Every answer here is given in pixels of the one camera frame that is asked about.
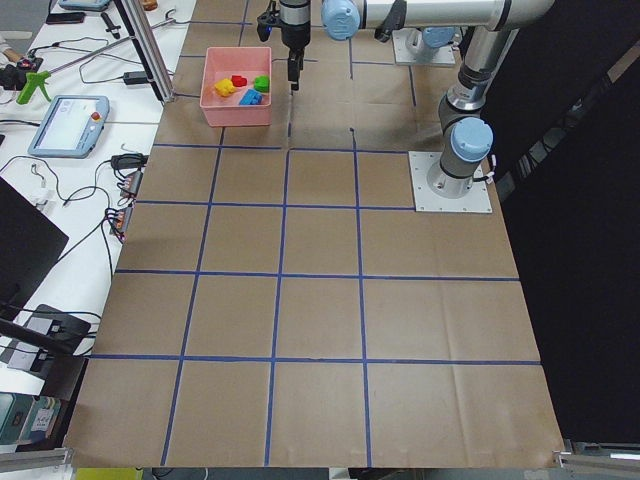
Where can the black power adapter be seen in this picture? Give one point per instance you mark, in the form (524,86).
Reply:
(135,78)
(128,161)

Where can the aluminium frame post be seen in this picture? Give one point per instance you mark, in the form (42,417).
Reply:
(135,21)

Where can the teach pendant tablet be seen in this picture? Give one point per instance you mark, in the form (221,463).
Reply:
(71,127)

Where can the green toy block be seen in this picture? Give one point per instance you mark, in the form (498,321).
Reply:
(262,83)

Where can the usb hub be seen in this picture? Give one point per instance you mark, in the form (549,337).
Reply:
(119,219)
(130,185)

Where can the red toy block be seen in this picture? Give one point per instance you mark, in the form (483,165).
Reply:
(239,81)

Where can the black clamp tool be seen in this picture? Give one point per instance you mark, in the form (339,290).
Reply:
(111,27)

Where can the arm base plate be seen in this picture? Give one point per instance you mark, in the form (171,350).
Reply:
(425,50)
(436,192)

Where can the lower usb hub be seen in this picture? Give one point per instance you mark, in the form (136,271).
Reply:
(119,219)

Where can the reacher grabber tool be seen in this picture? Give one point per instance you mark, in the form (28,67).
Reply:
(38,80)

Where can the blue toy block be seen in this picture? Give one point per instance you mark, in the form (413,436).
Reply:
(251,98)

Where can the upper usb hub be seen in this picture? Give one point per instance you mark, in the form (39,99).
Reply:
(130,185)

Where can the pink plastic box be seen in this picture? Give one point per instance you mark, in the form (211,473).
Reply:
(223,62)

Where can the yellow toy block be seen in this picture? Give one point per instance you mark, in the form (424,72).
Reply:
(224,88)

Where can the black monitor stand base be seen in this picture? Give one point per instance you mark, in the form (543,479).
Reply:
(49,329)

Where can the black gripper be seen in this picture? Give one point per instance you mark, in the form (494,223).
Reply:
(295,34)

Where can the black smartphone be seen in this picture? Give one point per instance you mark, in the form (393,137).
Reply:
(65,18)

